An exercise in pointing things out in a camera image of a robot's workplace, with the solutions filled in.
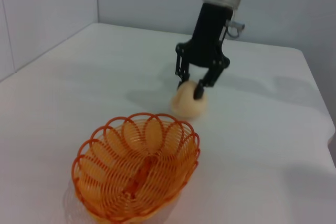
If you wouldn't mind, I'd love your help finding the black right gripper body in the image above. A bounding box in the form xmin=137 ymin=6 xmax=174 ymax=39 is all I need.
xmin=175 ymin=3 xmax=232 ymax=69

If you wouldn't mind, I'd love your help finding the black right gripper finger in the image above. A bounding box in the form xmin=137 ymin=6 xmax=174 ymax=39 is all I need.
xmin=193 ymin=65 xmax=227 ymax=101
xmin=174 ymin=50 xmax=191 ymax=89

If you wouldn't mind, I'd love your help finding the pale peach bun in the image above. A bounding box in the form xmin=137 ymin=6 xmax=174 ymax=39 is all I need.
xmin=170 ymin=80 xmax=209 ymax=119

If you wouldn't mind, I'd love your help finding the orange woven plastic basket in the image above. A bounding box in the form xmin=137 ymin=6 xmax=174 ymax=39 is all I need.
xmin=71 ymin=112 xmax=201 ymax=224

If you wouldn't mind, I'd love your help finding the grey right arm cable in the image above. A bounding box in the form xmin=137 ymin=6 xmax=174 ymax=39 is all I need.
xmin=225 ymin=8 xmax=246 ymax=39

